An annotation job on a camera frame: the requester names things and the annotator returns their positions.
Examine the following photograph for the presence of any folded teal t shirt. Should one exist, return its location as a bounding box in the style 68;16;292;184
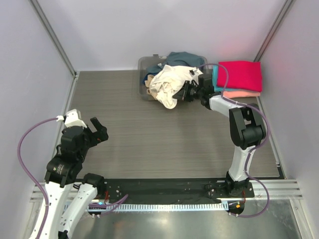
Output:
212;65;223;92

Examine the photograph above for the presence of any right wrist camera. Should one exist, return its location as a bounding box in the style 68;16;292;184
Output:
198;74;215;94

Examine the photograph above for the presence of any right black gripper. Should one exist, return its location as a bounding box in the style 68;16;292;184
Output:
173;81;203;102

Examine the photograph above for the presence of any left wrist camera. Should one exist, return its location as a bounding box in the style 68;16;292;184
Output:
64;109;87;128

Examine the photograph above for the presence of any white slotted cable duct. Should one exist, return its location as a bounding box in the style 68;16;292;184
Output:
63;203;229;212

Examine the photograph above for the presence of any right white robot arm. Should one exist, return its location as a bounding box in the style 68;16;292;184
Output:
173;68;267;197

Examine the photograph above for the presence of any folded salmon pink t shirt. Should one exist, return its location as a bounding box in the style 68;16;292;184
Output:
223;90;261;99

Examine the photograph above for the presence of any folded red t shirt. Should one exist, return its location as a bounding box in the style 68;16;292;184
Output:
216;61;263;92

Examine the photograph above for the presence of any tan beige t shirt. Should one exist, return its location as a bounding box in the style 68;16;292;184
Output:
145;75;161;99

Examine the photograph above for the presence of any blue grey t shirt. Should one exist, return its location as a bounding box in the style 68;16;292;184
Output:
146;52;205;75

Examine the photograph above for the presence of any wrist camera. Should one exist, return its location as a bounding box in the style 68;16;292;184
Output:
198;74;215;94
64;109;87;128

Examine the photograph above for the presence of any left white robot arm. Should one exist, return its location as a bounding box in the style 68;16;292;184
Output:
30;117;109;239

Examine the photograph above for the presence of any clear plastic bin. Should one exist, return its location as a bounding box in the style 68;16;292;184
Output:
138;54;208;101

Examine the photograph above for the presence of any cream white t shirt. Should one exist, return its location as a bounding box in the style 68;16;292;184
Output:
156;65;196;110

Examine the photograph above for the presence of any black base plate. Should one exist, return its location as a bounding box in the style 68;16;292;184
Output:
104;178;255;199

